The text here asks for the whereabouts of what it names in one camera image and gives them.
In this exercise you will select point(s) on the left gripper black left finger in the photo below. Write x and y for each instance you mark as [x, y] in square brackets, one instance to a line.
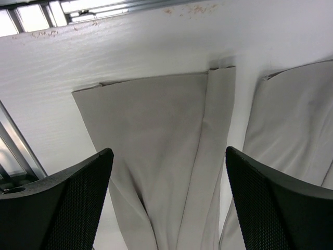
[61, 211]

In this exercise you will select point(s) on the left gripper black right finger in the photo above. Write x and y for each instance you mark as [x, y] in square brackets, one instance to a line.
[275, 210]

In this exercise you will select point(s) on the aluminium mounting rail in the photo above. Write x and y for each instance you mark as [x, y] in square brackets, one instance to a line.
[19, 165]

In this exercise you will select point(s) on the grey trousers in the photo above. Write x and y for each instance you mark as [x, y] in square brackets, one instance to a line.
[169, 135]

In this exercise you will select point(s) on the left side aluminium rail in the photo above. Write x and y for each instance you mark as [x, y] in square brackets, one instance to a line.
[33, 16]

